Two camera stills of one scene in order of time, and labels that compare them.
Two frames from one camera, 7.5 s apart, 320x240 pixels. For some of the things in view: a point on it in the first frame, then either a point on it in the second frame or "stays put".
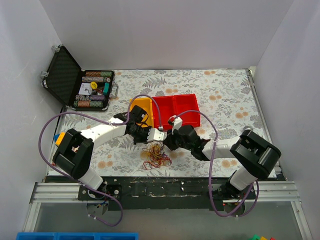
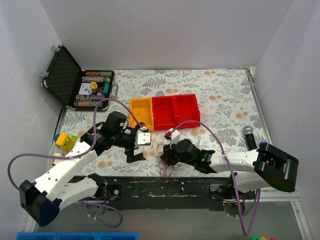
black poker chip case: (81, 90) stays put
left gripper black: (139, 136) -> (133, 146)
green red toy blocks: (256, 237) stays put
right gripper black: (171, 141) -> (166, 155)
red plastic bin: (166, 105) stays put
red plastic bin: (183, 103) stays put
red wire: (156, 161) -> (165, 170)
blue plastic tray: (77, 236) stays put
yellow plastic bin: (145, 104) stays put
